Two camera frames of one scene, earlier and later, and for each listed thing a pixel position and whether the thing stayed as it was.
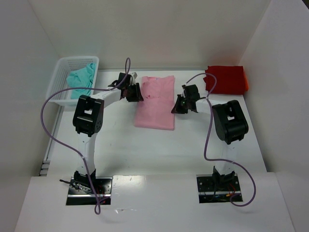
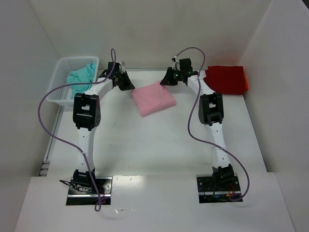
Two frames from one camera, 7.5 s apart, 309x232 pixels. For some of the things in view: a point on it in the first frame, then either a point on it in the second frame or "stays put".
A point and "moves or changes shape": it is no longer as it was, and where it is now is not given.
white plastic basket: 58,79 stays put
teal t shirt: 83,78 stays put
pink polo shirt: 155,111 moves or changes shape
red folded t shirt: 230,80 stays put
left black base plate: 103,187 stays put
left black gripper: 133,92 to 123,80
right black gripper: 182,103 to 172,77
